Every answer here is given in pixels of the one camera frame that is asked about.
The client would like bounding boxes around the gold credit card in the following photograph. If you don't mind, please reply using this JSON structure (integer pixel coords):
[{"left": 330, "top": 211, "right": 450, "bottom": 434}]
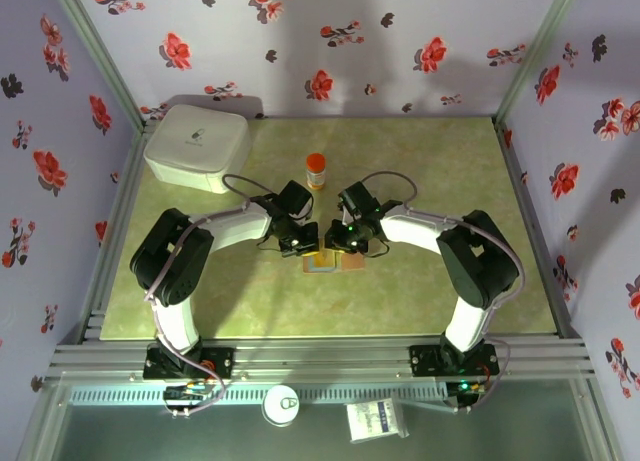
[{"left": 314, "top": 248, "right": 346, "bottom": 273}]

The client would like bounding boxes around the brown leather card holder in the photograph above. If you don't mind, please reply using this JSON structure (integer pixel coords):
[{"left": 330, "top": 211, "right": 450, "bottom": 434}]
[{"left": 302, "top": 245, "right": 367, "bottom": 276}]

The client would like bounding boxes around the orange pill bottle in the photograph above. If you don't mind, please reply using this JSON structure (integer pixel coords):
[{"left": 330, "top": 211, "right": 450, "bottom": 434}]
[{"left": 305, "top": 153, "right": 328, "bottom": 191}]

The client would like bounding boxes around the white square pill case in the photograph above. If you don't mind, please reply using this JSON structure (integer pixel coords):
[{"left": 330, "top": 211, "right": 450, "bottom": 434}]
[{"left": 143, "top": 104, "right": 252, "bottom": 196}]

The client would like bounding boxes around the white round lock disc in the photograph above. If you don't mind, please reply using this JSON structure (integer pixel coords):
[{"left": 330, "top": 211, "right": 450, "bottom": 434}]
[{"left": 262, "top": 384, "right": 300, "bottom": 426}]

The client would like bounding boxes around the left small circuit board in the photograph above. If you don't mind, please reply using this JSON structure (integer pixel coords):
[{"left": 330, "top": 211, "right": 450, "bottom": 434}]
[{"left": 163, "top": 380, "right": 211, "bottom": 418}]

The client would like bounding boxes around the small circuit board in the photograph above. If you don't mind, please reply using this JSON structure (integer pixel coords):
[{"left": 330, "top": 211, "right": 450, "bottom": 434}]
[
  {"left": 163, "top": 380, "right": 211, "bottom": 418},
  {"left": 446, "top": 378, "right": 489, "bottom": 413}
]

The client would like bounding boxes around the right small circuit board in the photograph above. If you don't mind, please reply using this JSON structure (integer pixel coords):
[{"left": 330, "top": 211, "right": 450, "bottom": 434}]
[{"left": 446, "top": 378, "right": 489, "bottom": 413}]

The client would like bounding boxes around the aluminium front frame rail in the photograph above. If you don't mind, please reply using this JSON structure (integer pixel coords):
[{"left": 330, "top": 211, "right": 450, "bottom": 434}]
[{"left": 47, "top": 334, "right": 597, "bottom": 382}]

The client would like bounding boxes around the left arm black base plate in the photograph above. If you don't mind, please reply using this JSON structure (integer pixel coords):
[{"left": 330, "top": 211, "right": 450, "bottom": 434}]
[{"left": 143, "top": 346, "right": 236, "bottom": 381}]

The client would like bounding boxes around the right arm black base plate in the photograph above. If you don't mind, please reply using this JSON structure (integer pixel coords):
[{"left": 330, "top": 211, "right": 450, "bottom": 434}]
[{"left": 409, "top": 344, "right": 500, "bottom": 377}]

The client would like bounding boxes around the slotted grey cable duct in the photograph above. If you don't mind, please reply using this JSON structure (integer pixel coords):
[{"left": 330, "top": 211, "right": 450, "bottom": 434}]
[{"left": 67, "top": 384, "right": 451, "bottom": 407}]

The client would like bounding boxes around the aluminium side frame rail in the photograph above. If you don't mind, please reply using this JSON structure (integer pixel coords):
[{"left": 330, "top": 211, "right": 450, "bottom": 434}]
[
  {"left": 492, "top": 118, "right": 577, "bottom": 340},
  {"left": 82, "top": 120, "right": 154, "bottom": 342}
]

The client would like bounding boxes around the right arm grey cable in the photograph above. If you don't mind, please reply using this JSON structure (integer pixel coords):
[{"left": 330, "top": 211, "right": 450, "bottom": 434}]
[{"left": 364, "top": 170, "right": 526, "bottom": 415}]

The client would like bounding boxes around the aluminium corner post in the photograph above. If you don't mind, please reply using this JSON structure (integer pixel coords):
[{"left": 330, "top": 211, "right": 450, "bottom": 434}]
[
  {"left": 47, "top": 0, "right": 147, "bottom": 130},
  {"left": 493, "top": 0, "right": 585, "bottom": 128}
]

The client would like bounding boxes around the aluminium lower frame strut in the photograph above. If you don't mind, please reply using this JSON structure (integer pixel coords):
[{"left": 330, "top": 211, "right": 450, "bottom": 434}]
[
  {"left": 582, "top": 378, "right": 626, "bottom": 461},
  {"left": 17, "top": 378, "right": 69, "bottom": 461}
]

